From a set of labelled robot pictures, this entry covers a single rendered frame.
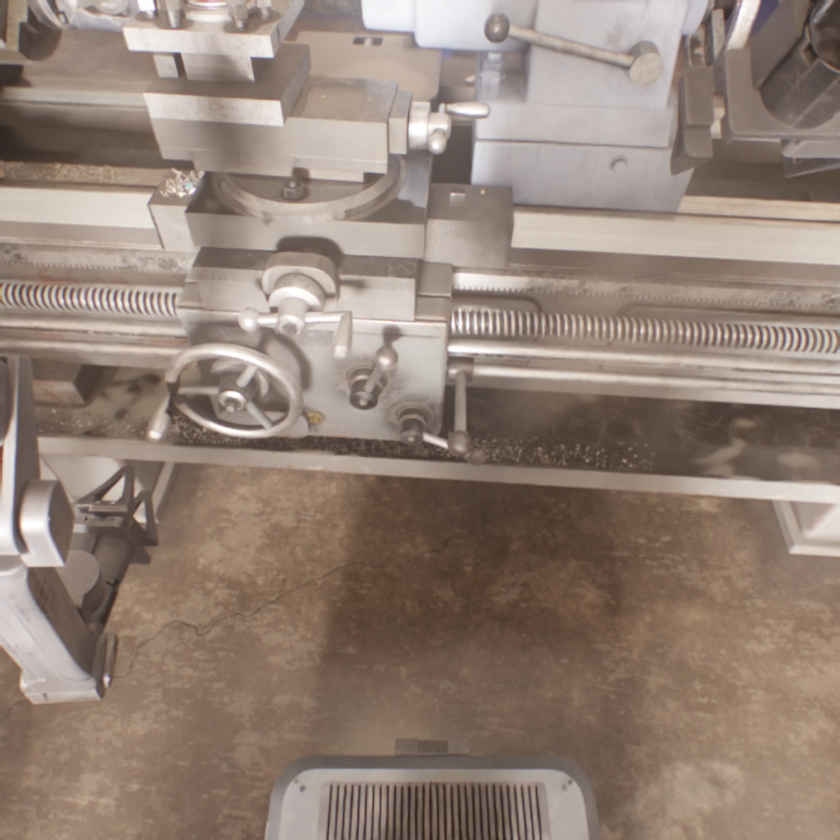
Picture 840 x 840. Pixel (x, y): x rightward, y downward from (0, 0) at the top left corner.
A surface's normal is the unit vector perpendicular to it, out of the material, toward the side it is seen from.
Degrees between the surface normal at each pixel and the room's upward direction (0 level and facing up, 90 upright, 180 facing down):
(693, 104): 30
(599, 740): 0
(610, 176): 90
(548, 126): 61
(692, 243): 36
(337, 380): 90
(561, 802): 0
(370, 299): 90
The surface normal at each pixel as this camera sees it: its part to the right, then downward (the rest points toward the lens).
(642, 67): -0.07, 0.78
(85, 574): 0.24, -0.59
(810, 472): 0.02, -0.62
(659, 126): -0.04, 0.39
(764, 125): 0.01, -0.14
